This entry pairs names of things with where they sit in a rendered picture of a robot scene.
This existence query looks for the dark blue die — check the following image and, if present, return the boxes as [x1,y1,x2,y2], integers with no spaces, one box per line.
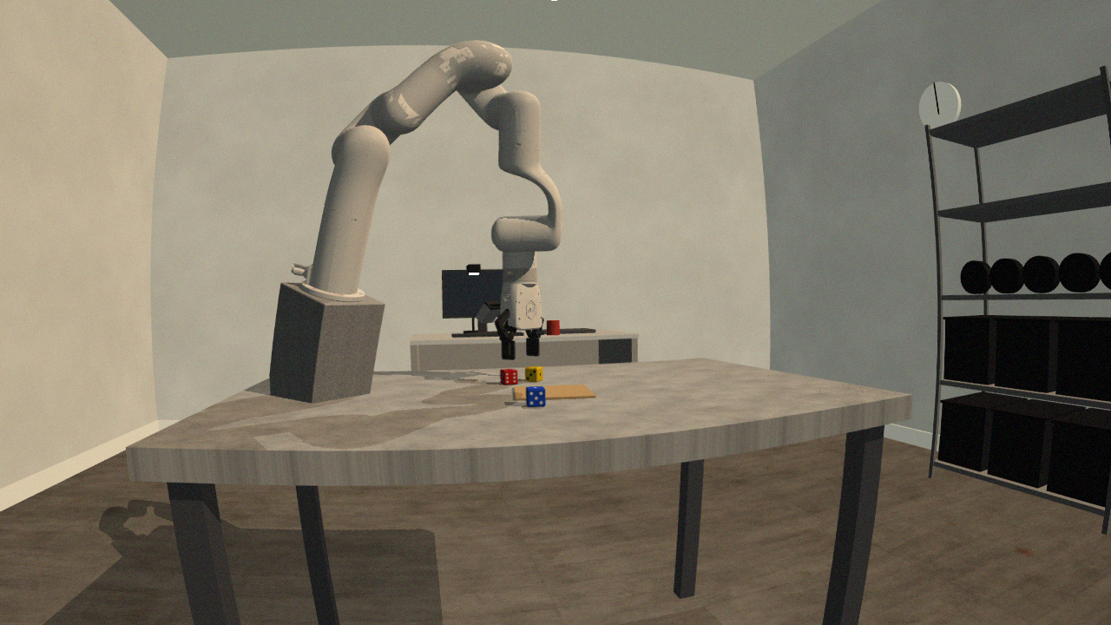
[526,386,546,407]

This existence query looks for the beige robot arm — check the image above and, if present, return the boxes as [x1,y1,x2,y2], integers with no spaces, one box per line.
[291,41,562,302]

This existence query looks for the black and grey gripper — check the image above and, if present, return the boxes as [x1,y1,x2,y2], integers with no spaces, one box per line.
[496,281,544,360]

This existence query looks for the tan flat mat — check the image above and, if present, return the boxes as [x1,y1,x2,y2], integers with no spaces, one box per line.
[514,385,595,400]

